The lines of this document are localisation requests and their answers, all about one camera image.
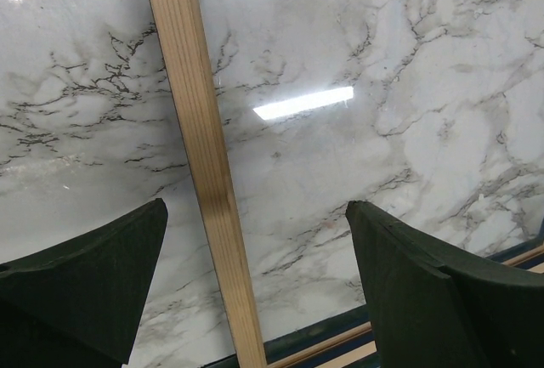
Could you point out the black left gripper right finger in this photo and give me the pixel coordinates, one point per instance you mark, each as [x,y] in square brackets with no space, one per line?
[432,304]

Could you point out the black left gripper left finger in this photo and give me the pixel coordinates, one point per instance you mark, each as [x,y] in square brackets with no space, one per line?
[79,303]

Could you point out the clear acrylic sheet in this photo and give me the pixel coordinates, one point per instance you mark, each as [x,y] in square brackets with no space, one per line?
[361,130]

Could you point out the blue wooden picture frame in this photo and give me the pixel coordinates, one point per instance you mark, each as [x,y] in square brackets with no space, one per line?
[204,151]

